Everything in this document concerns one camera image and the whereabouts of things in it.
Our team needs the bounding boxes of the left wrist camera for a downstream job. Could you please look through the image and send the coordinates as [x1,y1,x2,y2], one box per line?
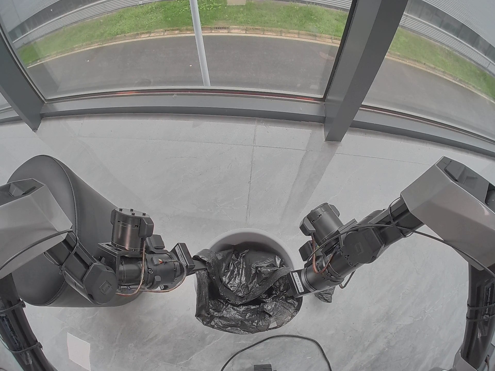
[148,233,168,255]

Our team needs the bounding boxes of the black plastic bag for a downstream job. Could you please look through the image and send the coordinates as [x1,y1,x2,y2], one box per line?
[192,248,302,334]

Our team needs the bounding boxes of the white trash bin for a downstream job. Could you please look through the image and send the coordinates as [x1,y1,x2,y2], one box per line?
[209,228,304,324]

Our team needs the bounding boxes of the crumpled black plastic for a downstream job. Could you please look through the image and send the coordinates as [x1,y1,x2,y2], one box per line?
[314,285,335,304]

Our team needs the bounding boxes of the dark grey round chair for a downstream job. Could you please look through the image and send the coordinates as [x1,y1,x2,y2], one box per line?
[6,155,153,308]

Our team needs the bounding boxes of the window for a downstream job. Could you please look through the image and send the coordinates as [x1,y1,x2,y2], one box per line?
[0,0,495,157]

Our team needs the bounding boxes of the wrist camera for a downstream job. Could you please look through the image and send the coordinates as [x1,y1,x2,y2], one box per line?
[148,233,168,255]
[298,241,316,263]

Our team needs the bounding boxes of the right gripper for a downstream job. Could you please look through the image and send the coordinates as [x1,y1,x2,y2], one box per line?
[288,262,351,298]

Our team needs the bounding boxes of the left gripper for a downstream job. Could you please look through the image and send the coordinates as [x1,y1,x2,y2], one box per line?
[118,243,195,291]

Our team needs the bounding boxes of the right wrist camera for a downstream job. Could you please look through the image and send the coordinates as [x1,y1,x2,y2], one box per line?
[298,241,316,263]

